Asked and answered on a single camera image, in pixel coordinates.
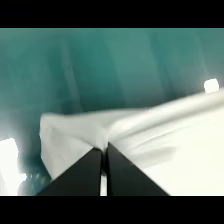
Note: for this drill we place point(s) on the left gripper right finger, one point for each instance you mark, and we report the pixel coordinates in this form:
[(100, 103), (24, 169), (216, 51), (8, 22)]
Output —
[(128, 176)]

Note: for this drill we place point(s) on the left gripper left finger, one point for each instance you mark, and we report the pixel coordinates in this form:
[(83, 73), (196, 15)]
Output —
[(83, 176)]

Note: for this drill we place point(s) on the white garment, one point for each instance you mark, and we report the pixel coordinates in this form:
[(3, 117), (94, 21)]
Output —
[(173, 143)]

